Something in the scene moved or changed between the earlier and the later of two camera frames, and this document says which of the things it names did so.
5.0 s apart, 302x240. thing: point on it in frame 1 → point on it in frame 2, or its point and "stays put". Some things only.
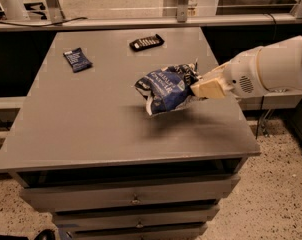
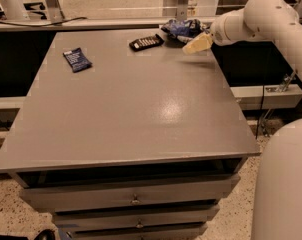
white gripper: [241, 73] → [221, 31]
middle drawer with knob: [72, 221] stays put
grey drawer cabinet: [85, 146] stays put
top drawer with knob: [127, 196] stays put
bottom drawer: [194, 232] stays put
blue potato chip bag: [168, 89] → [186, 28]
